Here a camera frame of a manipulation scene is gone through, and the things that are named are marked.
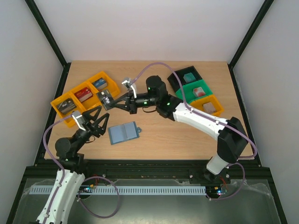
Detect teal cards in black bin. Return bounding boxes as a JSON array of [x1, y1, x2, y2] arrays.
[[183, 72, 196, 84]]

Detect green storage bin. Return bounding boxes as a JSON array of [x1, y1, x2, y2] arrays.
[[183, 79, 213, 103]]

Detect black frame post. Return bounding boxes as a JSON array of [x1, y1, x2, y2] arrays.
[[228, 0, 274, 68], [24, 0, 71, 68]]

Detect orange storage bin right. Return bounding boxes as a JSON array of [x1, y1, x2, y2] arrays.
[[189, 95, 224, 117]]

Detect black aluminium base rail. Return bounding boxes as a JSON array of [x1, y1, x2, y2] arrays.
[[25, 159, 269, 182]]

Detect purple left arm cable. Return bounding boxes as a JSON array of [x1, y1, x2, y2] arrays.
[[43, 115, 78, 224]]

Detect black frame post right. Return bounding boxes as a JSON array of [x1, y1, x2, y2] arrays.
[[228, 0, 274, 68]]

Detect blue card holder wallet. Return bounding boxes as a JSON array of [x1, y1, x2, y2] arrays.
[[108, 121, 142, 145]]

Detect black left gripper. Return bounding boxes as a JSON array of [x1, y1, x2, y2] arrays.
[[73, 105, 110, 153]]

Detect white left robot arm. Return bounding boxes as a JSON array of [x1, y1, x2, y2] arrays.
[[34, 106, 109, 224]]

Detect blue cards stack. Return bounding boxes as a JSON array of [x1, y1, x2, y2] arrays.
[[92, 78, 108, 91]]

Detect black frame post left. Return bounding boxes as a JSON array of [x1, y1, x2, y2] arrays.
[[24, 0, 71, 68]]

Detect red white april cards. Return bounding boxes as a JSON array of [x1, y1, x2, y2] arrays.
[[192, 87, 206, 98]]

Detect red cards stack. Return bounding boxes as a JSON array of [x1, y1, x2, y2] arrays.
[[74, 87, 93, 103]]

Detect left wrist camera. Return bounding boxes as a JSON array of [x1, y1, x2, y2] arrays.
[[71, 111, 86, 131]]

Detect white slotted cable duct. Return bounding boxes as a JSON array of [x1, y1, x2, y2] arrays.
[[30, 184, 206, 196]]

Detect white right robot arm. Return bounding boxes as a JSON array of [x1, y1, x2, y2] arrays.
[[109, 76, 248, 183]]

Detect orange triple bin left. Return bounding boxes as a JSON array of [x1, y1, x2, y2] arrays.
[[50, 71, 121, 118]]

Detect black storage bin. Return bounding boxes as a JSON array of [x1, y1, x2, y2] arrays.
[[167, 66, 202, 92]]

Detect black VIP cards stack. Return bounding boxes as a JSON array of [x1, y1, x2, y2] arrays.
[[57, 98, 76, 115]]

